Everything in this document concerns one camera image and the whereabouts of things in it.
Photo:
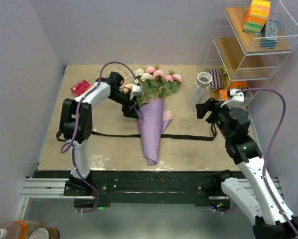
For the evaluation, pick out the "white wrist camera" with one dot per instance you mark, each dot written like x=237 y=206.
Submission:
x=136 y=90
x=235 y=99

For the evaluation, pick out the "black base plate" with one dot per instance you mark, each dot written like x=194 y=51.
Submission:
x=150 y=187

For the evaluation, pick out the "orange green sponge pack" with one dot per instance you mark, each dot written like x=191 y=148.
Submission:
x=241 y=85

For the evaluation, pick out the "colourful sponge pack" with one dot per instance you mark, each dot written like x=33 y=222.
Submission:
x=257 y=16

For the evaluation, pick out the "pink orange snack box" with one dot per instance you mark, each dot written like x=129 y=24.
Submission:
x=81 y=87

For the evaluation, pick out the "white wire shelf rack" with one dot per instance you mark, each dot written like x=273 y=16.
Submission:
x=238 y=54

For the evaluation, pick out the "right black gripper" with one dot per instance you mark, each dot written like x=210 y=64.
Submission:
x=212 y=104

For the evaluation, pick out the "black gold-lettered ribbon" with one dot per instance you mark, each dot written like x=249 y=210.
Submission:
x=172 y=136

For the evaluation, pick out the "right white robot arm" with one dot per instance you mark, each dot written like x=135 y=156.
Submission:
x=269 y=215

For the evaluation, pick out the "blue white tall box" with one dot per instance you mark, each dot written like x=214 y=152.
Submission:
x=270 y=32

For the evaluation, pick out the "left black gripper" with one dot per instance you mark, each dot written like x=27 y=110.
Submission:
x=129 y=109

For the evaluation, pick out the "pink white flower bunch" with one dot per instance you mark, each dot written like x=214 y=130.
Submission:
x=156 y=84

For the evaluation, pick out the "orange box on shelf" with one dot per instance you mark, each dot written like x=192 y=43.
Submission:
x=223 y=95

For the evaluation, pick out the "purple wrapping paper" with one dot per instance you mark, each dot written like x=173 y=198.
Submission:
x=152 y=122

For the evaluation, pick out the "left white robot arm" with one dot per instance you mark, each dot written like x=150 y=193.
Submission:
x=76 y=124

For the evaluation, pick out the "orange juice bottle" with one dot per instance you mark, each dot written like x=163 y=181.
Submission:
x=19 y=229

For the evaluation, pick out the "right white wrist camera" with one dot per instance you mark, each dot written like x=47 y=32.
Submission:
x=235 y=99

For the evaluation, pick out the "metal tin can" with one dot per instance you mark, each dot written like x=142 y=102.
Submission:
x=45 y=233

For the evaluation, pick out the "aluminium rail frame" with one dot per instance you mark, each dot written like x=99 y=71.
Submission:
x=42 y=198

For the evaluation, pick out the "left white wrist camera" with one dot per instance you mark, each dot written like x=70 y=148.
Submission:
x=136 y=90

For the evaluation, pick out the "white ribbed vase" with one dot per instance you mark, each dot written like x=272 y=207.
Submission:
x=200 y=93

